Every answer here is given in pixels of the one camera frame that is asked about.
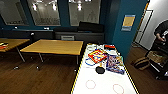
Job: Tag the dark grey sofa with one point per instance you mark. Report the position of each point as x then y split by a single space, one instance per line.
86 31

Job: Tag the white paper sheet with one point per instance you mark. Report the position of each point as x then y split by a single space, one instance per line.
67 37

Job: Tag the red bowl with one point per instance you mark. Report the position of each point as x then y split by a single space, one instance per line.
109 46

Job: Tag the black round puck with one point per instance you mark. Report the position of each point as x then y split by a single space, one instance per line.
100 70

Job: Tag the light wooden game table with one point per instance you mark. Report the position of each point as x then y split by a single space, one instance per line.
53 46
103 81

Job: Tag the dark framed window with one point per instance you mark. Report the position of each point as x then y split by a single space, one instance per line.
13 11
84 12
44 12

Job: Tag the brown wooden door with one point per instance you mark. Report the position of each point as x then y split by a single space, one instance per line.
139 26

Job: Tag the long dark sofa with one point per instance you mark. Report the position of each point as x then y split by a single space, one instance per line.
26 33

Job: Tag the small red yellow item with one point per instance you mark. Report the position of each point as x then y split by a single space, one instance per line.
2 46

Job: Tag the yellow wall sign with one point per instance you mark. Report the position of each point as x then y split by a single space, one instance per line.
128 22

